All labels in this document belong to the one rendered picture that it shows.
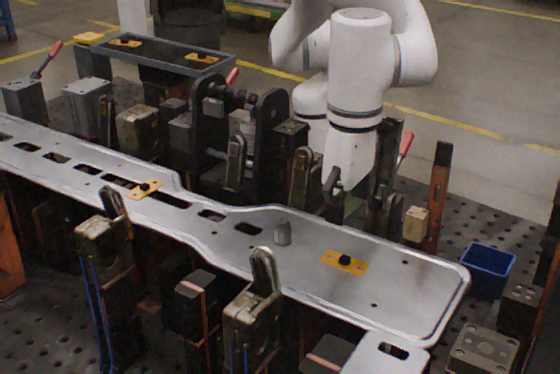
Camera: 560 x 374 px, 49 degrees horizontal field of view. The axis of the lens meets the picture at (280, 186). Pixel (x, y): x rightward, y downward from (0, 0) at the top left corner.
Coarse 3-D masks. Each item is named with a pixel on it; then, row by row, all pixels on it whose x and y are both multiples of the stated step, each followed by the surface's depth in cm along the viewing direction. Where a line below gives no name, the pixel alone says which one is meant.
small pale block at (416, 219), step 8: (416, 208) 110; (408, 216) 108; (416, 216) 108; (424, 216) 108; (408, 224) 109; (416, 224) 108; (424, 224) 109; (408, 232) 110; (416, 232) 109; (424, 232) 110; (408, 240) 110; (416, 240) 110; (416, 248) 111
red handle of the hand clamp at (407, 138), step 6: (408, 132) 117; (402, 138) 117; (408, 138) 117; (402, 144) 116; (408, 144) 117; (402, 150) 116; (402, 156) 116; (384, 186) 114; (378, 192) 113; (378, 198) 113
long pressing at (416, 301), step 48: (0, 144) 146; (48, 144) 146; (96, 144) 145; (96, 192) 127; (192, 240) 113; (240, 240) 112; (336, 240) 112; (384, 240) 112; (288, 288) 101; (336, 288) 101; (384, 288) 101; (432, 288) 101; (432, 336) 92
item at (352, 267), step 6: (330, 252) 109; (336, 252) 109; (324, 258) 107; (330, 258) 107; (336, 258) 107; (342, 258) 106; (348, 258) 106; (354, 258) 107; (330, 264) 106; (336, 264) 106; (342, 264) 106; (348, 264) 106; (354, 264) 106; (360, 264) 106; (366, 264) 106; (348, 270) 104; (354, 270) 104; (360, 270) 104; (366, 270) 104; (360, 276) 103
